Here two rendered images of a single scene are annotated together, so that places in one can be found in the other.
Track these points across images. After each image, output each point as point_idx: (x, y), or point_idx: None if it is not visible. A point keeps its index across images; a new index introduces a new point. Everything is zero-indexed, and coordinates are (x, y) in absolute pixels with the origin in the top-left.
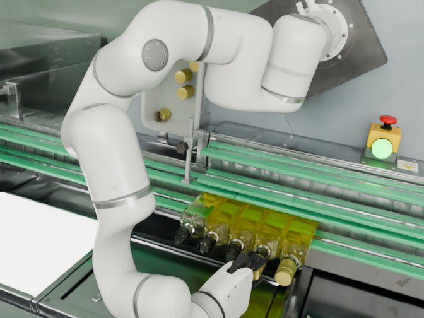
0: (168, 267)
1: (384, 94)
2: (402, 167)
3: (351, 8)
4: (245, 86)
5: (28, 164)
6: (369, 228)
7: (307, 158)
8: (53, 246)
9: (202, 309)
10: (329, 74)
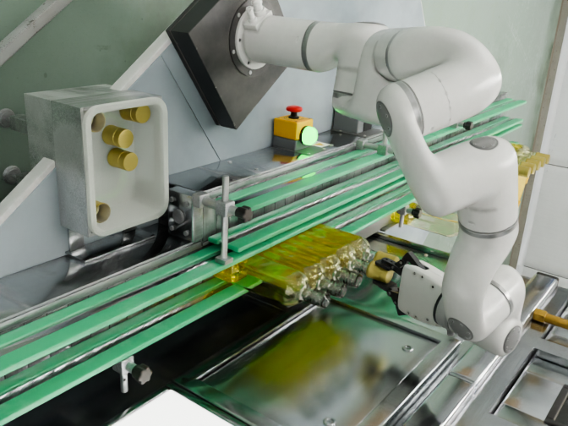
0: (281, 360)
1: (276, 87)
2: (319, 145)
3: (273, 7)
4: None
5: None
6: (346, 204)
7: (282, 172)
8: None
9: None
10: (263, 79)
